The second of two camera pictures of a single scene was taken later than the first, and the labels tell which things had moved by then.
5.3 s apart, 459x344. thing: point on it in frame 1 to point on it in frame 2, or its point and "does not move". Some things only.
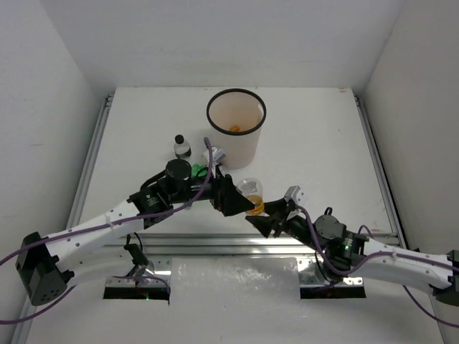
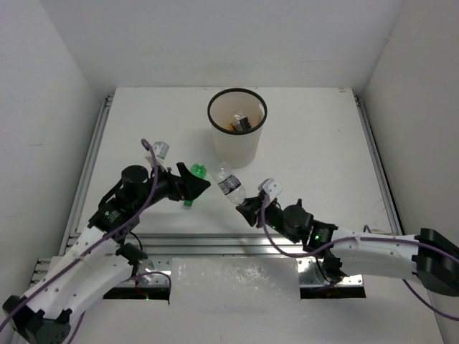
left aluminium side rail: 79,202 does not move
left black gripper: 219,193 to 181,185
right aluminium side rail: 389,201 does not move
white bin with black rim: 235,117 does not move
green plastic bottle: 196,167 does not move
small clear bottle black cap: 182,149 to 239,123
